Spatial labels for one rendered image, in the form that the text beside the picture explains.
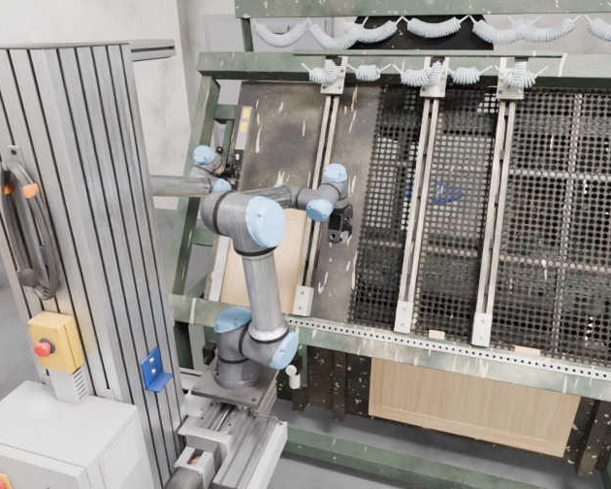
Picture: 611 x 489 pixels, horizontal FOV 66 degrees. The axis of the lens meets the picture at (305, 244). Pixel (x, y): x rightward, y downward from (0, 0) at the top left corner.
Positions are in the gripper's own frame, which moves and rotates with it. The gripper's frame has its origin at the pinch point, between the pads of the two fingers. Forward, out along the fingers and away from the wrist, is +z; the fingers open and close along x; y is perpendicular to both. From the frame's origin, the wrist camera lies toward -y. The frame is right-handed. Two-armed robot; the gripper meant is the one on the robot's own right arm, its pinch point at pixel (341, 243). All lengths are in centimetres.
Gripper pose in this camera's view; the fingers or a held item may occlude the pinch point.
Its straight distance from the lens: 178.5
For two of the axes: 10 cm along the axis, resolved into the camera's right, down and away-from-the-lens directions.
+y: 2.5, -7.8, 5.7
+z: 1.4, 6.2, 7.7
